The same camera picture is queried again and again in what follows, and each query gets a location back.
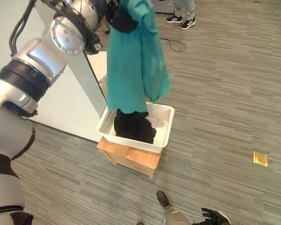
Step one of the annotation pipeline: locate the dark robot foot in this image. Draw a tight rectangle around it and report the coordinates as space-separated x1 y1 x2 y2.
156 190 172 210

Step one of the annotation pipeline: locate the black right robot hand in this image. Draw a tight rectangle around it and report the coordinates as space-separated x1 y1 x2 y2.
192 207 231 225

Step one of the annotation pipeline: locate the black cloth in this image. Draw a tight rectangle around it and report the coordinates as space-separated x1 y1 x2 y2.
113 108 158 145

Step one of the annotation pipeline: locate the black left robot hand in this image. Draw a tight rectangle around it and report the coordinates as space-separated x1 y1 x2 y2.
110 6 141 34

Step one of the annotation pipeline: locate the white plastic laundry basket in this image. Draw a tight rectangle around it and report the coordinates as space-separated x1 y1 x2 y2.
96 101 176 154

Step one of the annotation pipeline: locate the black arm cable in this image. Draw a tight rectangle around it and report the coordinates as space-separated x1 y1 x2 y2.
8 0 37 56

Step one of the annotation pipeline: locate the person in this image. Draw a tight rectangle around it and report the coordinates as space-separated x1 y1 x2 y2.
165 0 197 30

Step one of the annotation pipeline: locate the wooden stool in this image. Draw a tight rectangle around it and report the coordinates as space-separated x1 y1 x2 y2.
96 136 163 180

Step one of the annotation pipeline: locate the brass floor outlet plate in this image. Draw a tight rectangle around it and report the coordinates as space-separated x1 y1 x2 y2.
252 151 269 168

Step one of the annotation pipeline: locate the teal bed cloth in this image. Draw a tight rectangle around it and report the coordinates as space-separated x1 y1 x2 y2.
106 0 171 115

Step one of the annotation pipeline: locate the silver robot leg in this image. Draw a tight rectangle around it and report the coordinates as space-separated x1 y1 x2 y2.
163 210 193 225

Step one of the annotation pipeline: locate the black floor cable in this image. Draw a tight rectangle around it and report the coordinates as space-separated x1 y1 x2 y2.
159 37 187 53

